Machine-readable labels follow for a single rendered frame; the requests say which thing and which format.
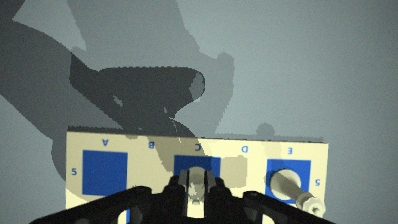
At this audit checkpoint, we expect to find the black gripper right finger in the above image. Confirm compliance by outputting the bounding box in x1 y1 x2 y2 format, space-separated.
203 171 335 224

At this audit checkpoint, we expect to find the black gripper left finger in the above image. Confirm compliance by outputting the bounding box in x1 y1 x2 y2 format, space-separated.
29 170 190 224

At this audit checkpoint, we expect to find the blue and cream chessboard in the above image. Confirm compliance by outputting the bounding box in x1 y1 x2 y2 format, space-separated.
66 131 328 209

